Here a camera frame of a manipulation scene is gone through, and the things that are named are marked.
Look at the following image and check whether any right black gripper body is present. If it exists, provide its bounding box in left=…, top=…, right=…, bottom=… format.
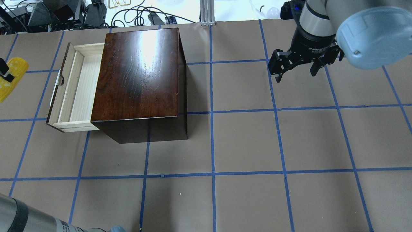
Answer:
left=288, top=27, right=336, bottom=65

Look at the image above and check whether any yellow corn cob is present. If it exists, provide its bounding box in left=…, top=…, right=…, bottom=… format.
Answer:
left=0, top=57, right=29, bottom=103

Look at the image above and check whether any wooden drawer with white handle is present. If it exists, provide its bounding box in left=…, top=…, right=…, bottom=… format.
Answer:
left=46, top=43, right=105, bottom=132

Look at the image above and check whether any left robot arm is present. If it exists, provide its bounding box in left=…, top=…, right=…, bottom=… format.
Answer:
left=0, top=57, right=104, bottom=232

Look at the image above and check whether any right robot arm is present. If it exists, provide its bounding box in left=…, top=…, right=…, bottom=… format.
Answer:
left=268, top=0, right=412, bottom=82

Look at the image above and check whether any white light bulb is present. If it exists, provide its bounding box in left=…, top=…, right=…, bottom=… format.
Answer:
left=255, top=5, right=280, bottom=19

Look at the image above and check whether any black electronics box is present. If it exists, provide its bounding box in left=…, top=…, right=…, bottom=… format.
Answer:
left=28, top=0, right=86, bottom=27

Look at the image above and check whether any black power adapter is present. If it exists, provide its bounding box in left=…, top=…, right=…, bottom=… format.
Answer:
left=84, top=0, right=107, bottom=27

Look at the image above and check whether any dark wooden cabinet box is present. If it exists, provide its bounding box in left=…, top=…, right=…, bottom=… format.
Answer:
left=91, top=28, right=188, bottom=144

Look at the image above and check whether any aluminium frame post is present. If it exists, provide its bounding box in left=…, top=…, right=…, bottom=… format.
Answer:
left=200, top=0, right=216, bottom=26

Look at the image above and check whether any gold wire rack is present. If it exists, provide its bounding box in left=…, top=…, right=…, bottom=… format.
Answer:
left=108, top=0, right=131, bottom=9

